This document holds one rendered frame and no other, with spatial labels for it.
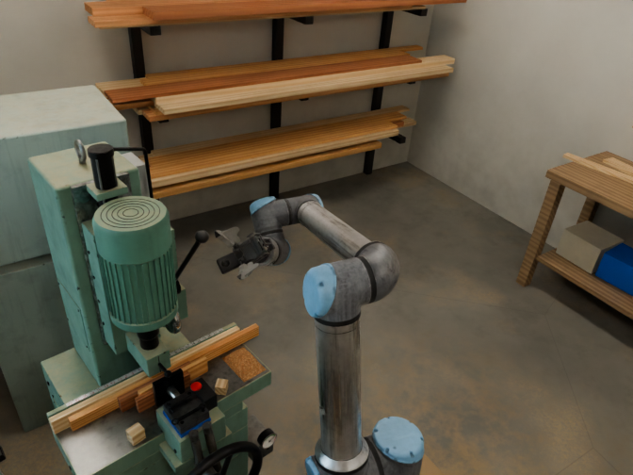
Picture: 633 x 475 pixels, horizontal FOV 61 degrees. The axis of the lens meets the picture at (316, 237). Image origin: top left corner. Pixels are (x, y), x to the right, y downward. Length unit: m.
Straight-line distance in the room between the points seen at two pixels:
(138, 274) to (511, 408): 2.21
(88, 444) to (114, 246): 0.59
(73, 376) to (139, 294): 0.64
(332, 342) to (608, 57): 3.13
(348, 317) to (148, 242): 0.49
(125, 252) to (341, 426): 0.69
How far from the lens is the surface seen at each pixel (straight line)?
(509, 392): 3.14
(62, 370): 1.99
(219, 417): 1.55
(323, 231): 1.55
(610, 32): 4.03
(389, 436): 1.63
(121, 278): 1.36
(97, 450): 1.62
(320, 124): 4.27
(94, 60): 3.62
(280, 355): 3.04
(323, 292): 1.19
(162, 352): 1.58
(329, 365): 1.33
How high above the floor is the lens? 2.18
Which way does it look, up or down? 33 degrees down
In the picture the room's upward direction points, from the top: 5 degrees clockwise
